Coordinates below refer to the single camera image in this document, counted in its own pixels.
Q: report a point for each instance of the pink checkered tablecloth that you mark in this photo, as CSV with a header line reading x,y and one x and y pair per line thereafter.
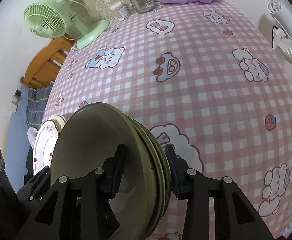
x,y
202,78

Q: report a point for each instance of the white pink-rimmed plate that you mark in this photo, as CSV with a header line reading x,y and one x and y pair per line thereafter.
x,y
44,146

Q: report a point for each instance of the grey plaid pillow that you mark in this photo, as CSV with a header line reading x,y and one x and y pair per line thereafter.
x,y
37,100

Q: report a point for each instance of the green desk fan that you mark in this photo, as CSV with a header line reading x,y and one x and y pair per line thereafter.
x,y
54,18

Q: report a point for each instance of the scalloped yellow floral plate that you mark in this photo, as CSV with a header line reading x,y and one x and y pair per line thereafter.
x,y
59,121

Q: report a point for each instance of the cream ceramic bowl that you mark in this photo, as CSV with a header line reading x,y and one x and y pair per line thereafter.
x,y
163,160
158,179
66,158

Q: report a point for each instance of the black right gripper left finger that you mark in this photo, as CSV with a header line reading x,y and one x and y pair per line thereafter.
x,y
76,208

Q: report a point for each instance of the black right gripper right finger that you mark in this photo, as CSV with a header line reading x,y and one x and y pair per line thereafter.
x,y
235,216

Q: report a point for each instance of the white desk fan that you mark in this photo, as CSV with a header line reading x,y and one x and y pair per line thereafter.
x,y
276,25

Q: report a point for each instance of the cotton swab container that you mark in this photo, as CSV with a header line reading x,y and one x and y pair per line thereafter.
x,y
119,11

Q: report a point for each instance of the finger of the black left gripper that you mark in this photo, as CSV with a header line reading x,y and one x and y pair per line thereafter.
x,y
36,186

